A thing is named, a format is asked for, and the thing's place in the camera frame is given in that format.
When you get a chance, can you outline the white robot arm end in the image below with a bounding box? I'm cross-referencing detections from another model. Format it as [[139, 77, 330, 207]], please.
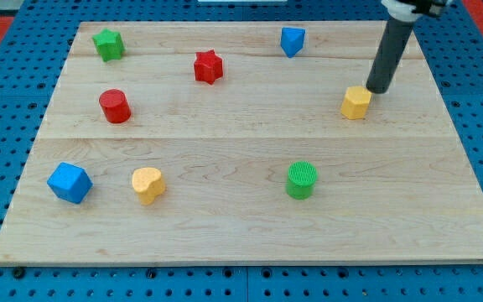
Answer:
[[381, 0, 453, 23]]

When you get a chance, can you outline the blue triangle block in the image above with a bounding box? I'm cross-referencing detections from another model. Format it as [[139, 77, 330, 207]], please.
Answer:
[[280, 27, 305, 58]]

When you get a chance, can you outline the yellow hexagon block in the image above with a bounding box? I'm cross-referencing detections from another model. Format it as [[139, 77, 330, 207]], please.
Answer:
[[340, 86, 372, 120]]

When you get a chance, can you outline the wooden board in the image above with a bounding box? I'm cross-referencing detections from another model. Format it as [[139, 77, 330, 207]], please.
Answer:
[[0, 21, 483, 267]]

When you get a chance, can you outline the green cylinder block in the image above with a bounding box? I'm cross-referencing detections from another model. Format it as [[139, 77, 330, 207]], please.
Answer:
[[286, 161, 318, 200]]

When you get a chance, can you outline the red star block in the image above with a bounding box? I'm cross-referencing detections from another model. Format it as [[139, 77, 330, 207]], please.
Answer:
[[194, 49, 224, 85]]

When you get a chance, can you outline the yellow heart block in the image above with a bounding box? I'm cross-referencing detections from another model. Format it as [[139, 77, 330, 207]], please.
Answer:
[[132, 167, 166, 206]]

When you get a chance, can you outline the red cylinder block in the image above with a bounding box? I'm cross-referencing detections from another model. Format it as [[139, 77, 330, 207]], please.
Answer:
[[99, 89, 132, 123]]

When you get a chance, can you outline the green star block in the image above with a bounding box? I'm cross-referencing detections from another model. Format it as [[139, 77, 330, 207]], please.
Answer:
[[92, 29, 125, 62]]

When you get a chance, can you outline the blue cube block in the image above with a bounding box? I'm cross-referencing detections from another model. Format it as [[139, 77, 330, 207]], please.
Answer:
[[47, 162, 93, 204]]

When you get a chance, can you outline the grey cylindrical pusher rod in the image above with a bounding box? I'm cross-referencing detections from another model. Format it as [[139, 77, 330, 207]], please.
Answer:
[[366, 17, 414, 94]]

